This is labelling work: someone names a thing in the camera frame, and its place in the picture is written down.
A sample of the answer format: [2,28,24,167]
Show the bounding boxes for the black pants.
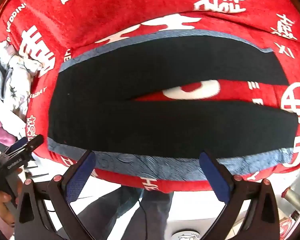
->
[47,35,299,159]

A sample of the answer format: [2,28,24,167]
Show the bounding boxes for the person's legs in jeans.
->
[76,187,175,240]

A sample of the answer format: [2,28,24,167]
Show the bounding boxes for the white grey clothing pile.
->
[0,41,44,120]

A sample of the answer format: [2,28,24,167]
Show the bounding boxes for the person's left hand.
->
[0,192,16,223]

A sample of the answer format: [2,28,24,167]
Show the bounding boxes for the pink cloth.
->
[0,105,19,147]

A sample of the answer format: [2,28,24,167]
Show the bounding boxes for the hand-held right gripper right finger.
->
[199,150,282,240]

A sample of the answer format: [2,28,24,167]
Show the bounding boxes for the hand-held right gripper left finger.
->
[15,150,98,240]

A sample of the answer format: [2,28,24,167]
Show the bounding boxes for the black garment grey waistband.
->
[47,29,294,182]

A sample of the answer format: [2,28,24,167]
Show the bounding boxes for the red printed blanket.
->
[0,0,300,194]

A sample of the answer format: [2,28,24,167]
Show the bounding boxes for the white round printed object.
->
[170,229,203,240]

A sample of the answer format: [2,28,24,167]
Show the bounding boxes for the metal tube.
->
[282,187,300,214]

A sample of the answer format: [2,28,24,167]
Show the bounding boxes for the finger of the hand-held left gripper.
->
[4,137,28,158]
[19,134,45,156]

